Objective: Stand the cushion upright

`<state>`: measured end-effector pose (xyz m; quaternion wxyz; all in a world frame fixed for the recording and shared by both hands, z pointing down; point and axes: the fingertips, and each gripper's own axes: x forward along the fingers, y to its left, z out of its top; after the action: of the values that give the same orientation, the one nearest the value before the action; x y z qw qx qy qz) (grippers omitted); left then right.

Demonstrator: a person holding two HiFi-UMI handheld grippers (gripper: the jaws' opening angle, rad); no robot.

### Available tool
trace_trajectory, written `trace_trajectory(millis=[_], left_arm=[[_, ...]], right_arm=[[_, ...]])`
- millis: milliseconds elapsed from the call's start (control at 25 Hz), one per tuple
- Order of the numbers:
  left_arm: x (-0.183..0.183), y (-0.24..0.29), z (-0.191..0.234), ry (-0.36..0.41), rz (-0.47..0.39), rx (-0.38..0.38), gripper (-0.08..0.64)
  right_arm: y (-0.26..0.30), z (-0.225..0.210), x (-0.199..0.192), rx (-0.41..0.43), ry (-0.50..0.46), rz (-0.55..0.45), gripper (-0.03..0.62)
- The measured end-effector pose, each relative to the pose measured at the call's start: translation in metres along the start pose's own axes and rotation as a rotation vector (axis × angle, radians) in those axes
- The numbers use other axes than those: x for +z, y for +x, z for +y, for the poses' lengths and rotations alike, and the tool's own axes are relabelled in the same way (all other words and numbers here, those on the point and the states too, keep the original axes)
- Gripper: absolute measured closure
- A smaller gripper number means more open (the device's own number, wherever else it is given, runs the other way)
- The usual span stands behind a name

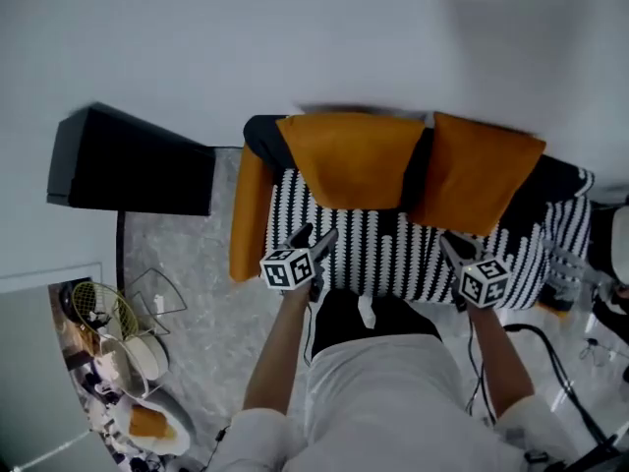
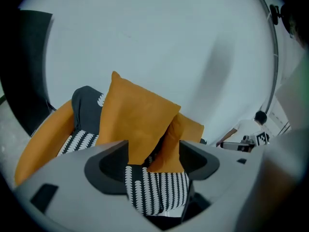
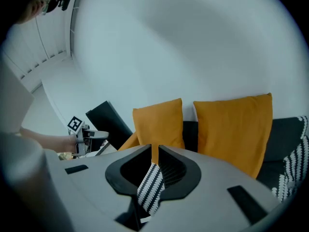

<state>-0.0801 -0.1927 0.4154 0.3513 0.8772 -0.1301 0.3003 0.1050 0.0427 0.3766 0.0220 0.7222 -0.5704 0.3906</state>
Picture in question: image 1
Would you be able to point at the person's black trousers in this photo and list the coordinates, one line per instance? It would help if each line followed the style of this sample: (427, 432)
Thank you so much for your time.
(339, 322)

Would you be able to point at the person's right forearm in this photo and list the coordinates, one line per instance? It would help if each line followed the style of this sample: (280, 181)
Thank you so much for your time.
(501, 362)

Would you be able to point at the round white armchair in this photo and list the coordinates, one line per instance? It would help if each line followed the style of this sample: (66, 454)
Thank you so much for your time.
(177, 426)

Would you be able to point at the black cabinet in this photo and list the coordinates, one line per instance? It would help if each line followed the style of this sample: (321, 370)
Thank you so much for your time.
(137, 165)

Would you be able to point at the round white coffee table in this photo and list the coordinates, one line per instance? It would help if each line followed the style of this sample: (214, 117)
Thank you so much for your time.
(147, 362)

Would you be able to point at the person's white shirt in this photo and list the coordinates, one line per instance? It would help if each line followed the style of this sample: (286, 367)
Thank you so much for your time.
(383, 411)

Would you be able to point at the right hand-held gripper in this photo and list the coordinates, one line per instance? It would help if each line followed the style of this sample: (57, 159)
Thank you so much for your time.
(484, 283)

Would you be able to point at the black white patterned sofa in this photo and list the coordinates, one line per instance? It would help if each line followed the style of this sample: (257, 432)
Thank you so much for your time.
(383, 253)

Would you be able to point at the person's left forearm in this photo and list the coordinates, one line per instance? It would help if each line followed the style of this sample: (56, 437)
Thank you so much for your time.
(275, 352)

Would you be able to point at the white hanging tag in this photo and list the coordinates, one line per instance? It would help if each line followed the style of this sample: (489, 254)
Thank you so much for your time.
(367, 312)

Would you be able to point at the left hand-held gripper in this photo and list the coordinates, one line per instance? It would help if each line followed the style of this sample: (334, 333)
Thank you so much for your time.
(287, 271)

